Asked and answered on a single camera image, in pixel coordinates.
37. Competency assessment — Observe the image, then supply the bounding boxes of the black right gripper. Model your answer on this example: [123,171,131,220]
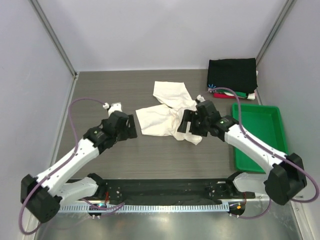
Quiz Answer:
[178,108,210,137]

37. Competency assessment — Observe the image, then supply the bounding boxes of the white t-shirt red print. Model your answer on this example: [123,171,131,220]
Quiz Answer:
[135,81,202,145]

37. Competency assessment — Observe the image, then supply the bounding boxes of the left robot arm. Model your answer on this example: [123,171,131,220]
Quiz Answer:
[20,110,137,224]

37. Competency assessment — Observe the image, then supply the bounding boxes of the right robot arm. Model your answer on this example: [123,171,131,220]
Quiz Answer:
[177,100,307,206]

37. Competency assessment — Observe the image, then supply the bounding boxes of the folded red t-shirt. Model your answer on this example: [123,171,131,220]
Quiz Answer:
[213,92,234,99]

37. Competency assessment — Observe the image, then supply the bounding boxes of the folded green t-shirt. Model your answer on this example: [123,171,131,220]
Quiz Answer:
[223,91,249,99]

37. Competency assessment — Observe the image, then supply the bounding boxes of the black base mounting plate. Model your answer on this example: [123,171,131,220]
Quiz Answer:
[84,178,256,206]

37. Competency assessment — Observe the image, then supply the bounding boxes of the folded white t-shirt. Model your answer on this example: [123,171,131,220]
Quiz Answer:
[246,92,256,101]

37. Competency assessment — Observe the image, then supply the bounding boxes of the green plastic tray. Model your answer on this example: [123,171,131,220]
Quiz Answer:
[234,104,288,173]

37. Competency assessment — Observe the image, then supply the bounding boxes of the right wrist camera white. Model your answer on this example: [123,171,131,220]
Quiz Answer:
[195,94,205,104]

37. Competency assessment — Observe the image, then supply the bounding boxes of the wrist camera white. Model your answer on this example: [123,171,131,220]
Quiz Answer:
[195,94,205,104]
[102,102,123,116]

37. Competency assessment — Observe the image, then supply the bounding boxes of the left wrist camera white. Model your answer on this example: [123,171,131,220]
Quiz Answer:
[102,102,123,116]

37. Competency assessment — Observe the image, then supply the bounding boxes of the slotted cable duct rail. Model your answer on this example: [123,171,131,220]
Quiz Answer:
[58,202,229,214]

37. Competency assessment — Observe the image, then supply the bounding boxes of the left aluminium frame post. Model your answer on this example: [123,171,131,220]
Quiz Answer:
[29,0,77,78]

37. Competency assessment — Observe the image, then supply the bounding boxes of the aluminium frame post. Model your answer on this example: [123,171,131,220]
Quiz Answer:
[29,0,77,78]
[256,0,297,66]

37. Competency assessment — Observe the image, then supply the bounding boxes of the right aluminium frame post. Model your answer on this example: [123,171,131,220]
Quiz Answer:
[256,0,297,66]

